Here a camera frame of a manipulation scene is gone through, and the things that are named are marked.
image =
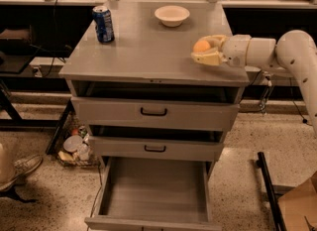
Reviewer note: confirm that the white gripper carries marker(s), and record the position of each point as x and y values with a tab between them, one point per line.
236	51

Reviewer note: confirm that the orange fruit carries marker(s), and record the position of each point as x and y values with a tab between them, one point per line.
201	46

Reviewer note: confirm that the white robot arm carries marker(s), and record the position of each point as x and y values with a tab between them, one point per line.
295	53

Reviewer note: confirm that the grey drawer cabinet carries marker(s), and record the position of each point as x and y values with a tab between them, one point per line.
148	61

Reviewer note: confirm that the grey middle drawer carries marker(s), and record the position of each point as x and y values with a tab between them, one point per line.
156	149

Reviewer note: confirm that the grey drawer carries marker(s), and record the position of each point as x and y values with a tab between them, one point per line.
153	195
155	114
156	149

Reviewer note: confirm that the grey top drawer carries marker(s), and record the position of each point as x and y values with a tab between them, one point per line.
155	114

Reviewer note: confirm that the grey bottom drawer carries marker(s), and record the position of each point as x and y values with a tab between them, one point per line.
153	195

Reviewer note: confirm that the white bowl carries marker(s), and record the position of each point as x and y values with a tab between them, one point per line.
172	16

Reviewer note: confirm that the blue soda can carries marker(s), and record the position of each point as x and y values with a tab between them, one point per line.
103	24

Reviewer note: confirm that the cardboard box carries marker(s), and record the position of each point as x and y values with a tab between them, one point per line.
299	206

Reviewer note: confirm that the grey sneaker shoe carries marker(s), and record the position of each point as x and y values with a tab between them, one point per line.
12	172

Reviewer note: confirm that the wire basket with items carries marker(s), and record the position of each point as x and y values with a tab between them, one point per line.
76	151

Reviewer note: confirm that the black metal frame bar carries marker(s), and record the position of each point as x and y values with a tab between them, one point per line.
274	207

